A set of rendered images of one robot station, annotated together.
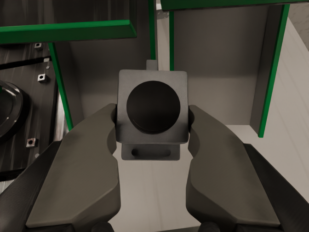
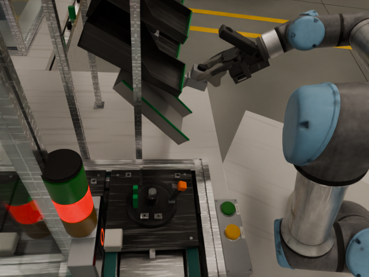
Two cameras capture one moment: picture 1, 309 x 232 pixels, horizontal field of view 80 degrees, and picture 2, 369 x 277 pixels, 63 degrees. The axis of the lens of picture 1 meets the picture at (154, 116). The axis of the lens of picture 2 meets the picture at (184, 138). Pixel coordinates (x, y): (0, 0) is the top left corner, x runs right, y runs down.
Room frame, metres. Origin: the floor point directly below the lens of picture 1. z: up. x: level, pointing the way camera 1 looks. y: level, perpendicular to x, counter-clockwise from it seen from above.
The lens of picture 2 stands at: (0.29, 0.73, 1.72)
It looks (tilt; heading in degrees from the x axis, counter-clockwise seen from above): 48 degrees down; 253
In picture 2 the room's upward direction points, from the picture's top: 8 degrees clockwise
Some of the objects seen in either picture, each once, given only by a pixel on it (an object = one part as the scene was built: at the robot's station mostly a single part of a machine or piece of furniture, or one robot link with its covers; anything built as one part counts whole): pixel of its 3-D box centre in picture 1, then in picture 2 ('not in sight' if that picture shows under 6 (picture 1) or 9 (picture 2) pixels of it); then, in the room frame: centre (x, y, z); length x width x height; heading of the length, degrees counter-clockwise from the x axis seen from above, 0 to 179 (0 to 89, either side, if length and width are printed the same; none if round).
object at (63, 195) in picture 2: not in sight; (65, 178); (0.37, 0.49, 1.38); 0.05 x 0.05 x 0.05
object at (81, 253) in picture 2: not in sight; (77, 212); (0.37, 0.49, 1.29); 0.12 x 0.05 x 0.25; 84
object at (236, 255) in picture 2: not in sight; (229, 237); (0.03, 0.42, 0.93); 0.21 x 0.07 x 0.06; 84
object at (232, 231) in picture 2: not in sight; (232, 232); (0.03, 0.42, 0.96); 0.04 x 0.04 x 0.02
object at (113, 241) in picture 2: not in sight; (113, 240); (0.34, 0.40, 0.97); 0.05 x 0.05 x 0.04; 84
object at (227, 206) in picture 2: not in sight; (227, 209); (0.02, 0.35, 0.96); 0.04 x 0.04 x 0.02
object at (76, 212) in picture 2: not in sight; (72, 198); (0.37, 0.49, 1.33); 0.05 x 0.05 x 0.05
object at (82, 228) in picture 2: not in sight; (78, 215); (0.37, 0.49, 1.28); 0.05 x 0.05 x 0.05
